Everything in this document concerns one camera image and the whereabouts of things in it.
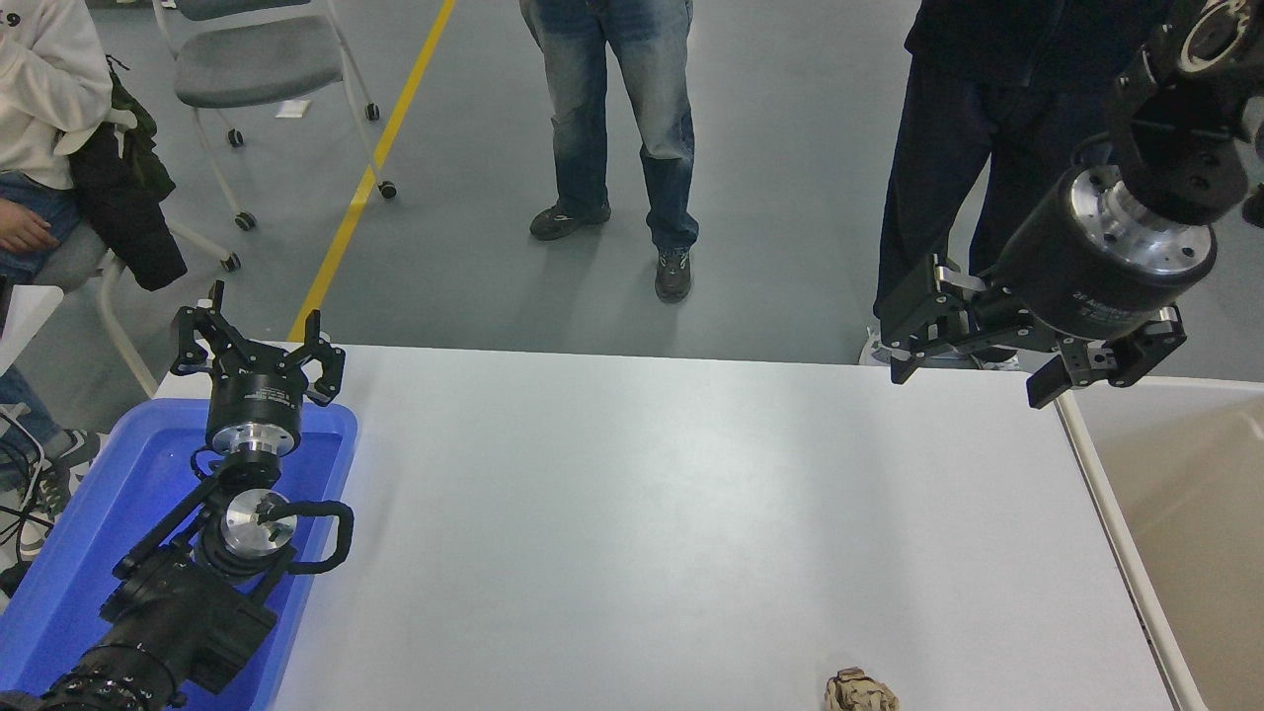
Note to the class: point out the grey wheeled chair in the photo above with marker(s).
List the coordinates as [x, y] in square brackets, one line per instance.
[257, 64]

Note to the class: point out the person's hand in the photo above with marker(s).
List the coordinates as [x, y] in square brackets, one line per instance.
[22, 235]

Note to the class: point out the standing person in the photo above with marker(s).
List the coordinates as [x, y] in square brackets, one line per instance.
[592, 99]
[948, 148]

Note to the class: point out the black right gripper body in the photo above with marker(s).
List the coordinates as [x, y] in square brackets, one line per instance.
[1076, 286]

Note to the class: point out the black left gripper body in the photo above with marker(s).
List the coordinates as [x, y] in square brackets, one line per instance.
[255, 395]

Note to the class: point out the large pale bin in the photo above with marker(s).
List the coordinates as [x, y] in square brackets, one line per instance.
[1205, 513]

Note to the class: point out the white paper scrap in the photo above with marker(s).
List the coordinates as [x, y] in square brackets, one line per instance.
[294, 109]

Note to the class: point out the blue plastic tray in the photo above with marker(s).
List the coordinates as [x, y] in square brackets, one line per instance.
[118, 494]

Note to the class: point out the white desk corner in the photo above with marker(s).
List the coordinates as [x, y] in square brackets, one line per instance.
[25, 316]

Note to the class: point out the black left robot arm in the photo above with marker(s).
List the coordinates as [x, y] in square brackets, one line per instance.
[188, 612]

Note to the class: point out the white-framed wheeled chair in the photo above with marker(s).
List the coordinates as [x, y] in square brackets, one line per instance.
[74, 262]

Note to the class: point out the dark draped jacket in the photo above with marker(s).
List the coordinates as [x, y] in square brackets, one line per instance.
[123, 207]

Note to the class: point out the seated person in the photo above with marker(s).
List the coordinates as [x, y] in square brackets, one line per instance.
[39, 99]

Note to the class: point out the crumpled tan paper ball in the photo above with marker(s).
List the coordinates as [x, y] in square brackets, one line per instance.
[861, 693]

